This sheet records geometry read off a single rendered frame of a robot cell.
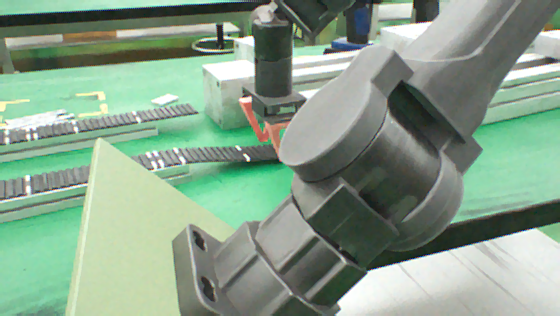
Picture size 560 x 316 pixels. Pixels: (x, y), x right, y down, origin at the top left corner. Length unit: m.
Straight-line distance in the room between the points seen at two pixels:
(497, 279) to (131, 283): 1.35
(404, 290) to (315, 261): 1.15
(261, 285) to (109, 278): 0.09
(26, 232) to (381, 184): 0.50
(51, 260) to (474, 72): 0.49
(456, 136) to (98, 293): 0.24
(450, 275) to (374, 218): 1.23
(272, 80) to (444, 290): 0.91
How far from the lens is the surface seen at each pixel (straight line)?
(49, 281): 0.61
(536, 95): 1.11
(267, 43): 0.73
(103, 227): 0.31
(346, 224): 0.31
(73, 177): 0.74
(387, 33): 1.15
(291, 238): 0.31
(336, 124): 0.30
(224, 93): 0.90
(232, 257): 0.32
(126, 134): 0.91
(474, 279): 1.54
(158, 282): 0.31
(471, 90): 0.35
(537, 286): 1.58
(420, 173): 0.32
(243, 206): 0.69
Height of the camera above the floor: 1.14
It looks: 27 degrees down
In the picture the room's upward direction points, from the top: straight up
